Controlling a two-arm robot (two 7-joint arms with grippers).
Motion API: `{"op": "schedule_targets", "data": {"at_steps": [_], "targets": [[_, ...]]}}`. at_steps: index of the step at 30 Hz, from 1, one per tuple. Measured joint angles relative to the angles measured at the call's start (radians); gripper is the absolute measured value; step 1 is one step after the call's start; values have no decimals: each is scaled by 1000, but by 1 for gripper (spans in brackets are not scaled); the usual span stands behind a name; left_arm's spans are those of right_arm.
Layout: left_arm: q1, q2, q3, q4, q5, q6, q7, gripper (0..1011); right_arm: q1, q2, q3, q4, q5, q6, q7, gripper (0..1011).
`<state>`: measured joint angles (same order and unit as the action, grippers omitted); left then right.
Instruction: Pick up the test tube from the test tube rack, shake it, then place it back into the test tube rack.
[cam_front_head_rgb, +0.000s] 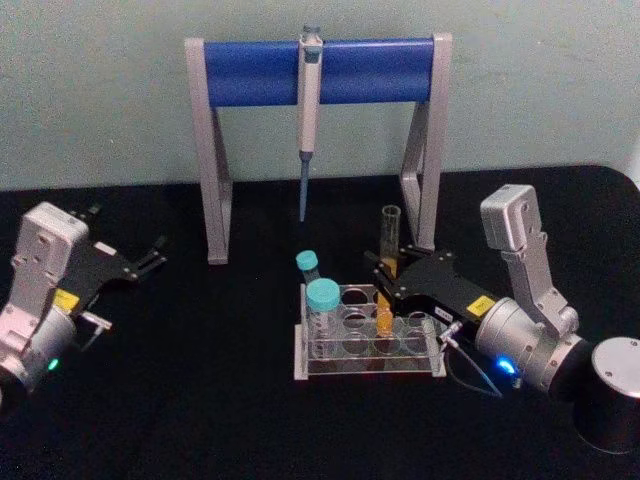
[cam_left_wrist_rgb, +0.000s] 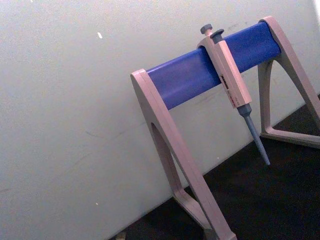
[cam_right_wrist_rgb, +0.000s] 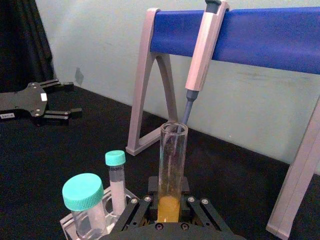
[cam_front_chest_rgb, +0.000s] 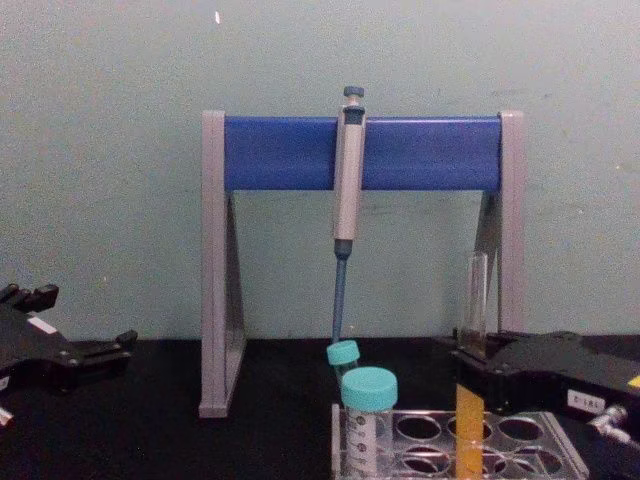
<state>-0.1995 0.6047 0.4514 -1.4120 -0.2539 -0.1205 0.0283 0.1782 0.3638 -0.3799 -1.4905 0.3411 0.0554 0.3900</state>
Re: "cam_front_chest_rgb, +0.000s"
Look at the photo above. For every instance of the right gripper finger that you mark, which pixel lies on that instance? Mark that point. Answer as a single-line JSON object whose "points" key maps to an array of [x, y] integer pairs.
{"points": [[480, 372], [492, 341]]}

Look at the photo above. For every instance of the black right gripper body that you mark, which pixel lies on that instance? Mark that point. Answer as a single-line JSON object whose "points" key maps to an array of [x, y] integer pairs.
{"points": [[560, 370]]}

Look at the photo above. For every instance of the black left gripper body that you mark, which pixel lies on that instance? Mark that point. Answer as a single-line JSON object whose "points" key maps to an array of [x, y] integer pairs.
{"points": [[30, 350]]}

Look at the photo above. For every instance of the glass tube with yellow liquid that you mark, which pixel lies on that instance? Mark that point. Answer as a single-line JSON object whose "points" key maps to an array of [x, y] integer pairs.
{"points": [[470, 430]]}

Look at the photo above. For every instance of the small tube with teal cap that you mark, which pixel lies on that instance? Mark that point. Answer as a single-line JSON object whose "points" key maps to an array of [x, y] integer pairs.
{"points": [[343, 354]]}

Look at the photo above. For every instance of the large tube with teal cap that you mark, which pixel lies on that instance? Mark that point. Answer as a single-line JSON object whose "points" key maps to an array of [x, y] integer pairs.
{"points": [[369, 390]]}

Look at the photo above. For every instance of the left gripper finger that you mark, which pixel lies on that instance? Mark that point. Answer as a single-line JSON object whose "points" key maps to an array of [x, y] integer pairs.
{"points": [[35, 295], [100, 352]]}

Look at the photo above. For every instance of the grey stand with blue bar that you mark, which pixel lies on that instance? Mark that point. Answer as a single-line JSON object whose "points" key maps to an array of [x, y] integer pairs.
{"points": [[425, 155]]}

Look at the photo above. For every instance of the clear plastic tube rack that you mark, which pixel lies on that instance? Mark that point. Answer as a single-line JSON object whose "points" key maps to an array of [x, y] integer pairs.
{"points": [[550, 440]]}

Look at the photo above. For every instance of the grey pipette with blue tip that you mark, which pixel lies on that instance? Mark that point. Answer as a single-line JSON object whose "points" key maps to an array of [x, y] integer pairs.
{"points": [[348, 190]]}

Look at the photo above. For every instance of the black table cloth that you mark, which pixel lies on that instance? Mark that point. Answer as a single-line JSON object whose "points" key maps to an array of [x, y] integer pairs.
{"points": [[150, 450]]}

